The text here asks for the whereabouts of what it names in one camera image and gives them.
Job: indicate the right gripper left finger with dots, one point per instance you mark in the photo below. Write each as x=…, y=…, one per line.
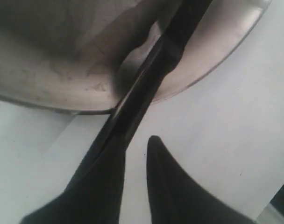
x=96, y=197

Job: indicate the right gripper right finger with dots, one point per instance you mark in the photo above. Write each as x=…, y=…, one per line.
x=175, y=198

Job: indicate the black knife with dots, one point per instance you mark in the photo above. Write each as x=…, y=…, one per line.
x=162, y=59

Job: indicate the round steel plate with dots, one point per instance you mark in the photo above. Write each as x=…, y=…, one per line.
x=82, y=55

